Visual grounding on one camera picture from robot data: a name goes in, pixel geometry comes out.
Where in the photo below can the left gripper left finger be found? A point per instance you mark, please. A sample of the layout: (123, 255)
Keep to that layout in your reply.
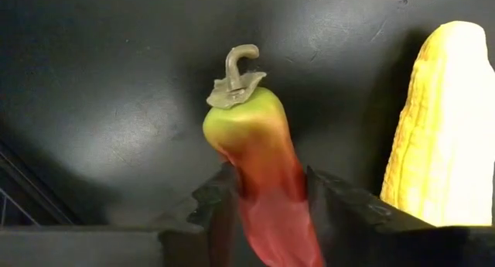
(185, 244)

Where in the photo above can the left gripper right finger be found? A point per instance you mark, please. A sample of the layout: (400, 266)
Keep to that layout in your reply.
(367, 236)

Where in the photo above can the red green chili pepper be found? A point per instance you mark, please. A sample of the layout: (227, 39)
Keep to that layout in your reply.
(251, 143)

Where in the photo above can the yellow corn cob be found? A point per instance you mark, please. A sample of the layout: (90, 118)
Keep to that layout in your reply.
(444, 124)

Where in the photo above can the black table frame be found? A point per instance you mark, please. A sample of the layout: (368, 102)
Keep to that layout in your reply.
(23, 197)

